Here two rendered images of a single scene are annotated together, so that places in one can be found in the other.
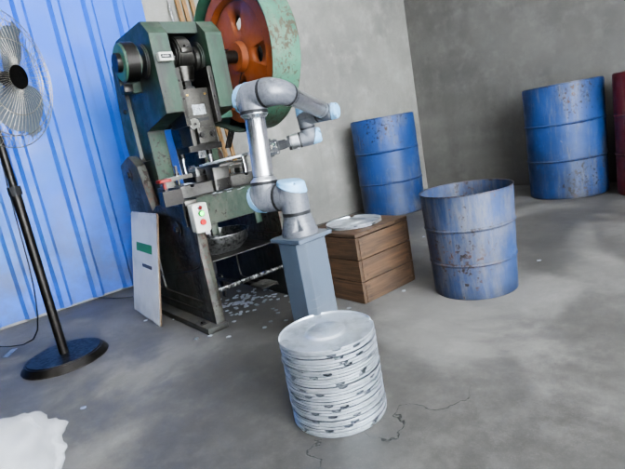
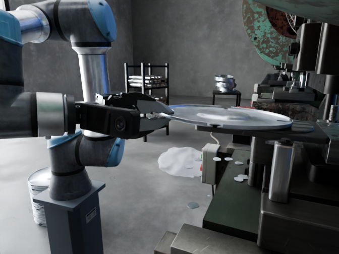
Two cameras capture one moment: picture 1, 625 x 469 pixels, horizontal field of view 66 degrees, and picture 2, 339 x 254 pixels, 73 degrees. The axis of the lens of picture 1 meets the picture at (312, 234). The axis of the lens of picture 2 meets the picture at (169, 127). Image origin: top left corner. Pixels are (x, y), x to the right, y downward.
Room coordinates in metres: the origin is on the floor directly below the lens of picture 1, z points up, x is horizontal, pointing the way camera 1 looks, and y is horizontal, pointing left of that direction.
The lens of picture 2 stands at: (2.83, -0.01, 0.90)
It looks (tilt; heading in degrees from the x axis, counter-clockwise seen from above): 15 degrees down; 151
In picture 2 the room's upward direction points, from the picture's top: straight up
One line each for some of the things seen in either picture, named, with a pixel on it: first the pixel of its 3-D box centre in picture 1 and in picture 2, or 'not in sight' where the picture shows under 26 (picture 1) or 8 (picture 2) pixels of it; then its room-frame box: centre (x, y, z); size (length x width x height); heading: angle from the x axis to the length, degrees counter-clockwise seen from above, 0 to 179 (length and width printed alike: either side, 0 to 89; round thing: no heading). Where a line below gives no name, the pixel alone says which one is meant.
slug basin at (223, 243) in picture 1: (220, 240); not in sight; (2.63, 0.51, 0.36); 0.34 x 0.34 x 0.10
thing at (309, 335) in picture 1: (325, 330); (55, 174); (1.36, 0.01, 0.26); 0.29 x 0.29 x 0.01
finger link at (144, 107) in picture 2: not in sight; (151, 105); (2.39, 0.19, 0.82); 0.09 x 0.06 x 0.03; 89
